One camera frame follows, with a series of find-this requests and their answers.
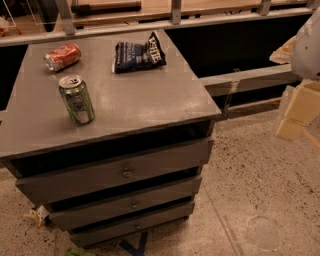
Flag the grey drawer cabinet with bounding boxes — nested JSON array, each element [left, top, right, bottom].
[[0, 34, 219, 236]]

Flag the middle grey drawer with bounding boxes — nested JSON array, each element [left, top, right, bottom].
[[49, 175, 202, 231]]

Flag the orange soda can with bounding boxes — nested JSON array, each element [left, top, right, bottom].
[[44, 43, 81, 72]]

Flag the bottom grey drawer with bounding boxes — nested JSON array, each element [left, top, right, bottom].
[[70, 201, 195, 247]]

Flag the blue chip bag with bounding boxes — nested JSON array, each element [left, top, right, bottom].
[[112, 31, 166, 74]]

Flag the green object on floor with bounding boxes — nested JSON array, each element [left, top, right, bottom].
[[65, 248, 97, 256]]

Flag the grey drawer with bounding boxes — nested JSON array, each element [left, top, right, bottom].
[[70, 201, 195, 247], [16, 137, 213, 205], [49, 175, 202, 231]]

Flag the crumpled paper scrap on floor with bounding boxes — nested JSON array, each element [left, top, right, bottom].
[[24, 205, 49, 228]]

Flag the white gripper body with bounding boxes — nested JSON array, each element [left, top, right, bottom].
[[291, 7, 320, 80]]

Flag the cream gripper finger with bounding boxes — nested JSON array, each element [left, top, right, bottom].
[[269, 36, 296, 64], [275, 80, 320, 140]]

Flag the green soda can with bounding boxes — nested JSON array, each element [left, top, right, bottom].
[[59, 75, 95, 125]]

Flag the top grey drawer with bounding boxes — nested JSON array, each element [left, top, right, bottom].
[[16, 137, 213, 205]]

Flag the dark wooden bar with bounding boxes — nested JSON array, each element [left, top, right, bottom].
[[71, 0, 142, 14]]

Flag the blue tape on floor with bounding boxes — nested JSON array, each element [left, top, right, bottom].
[[119, 231, 149, 256]]

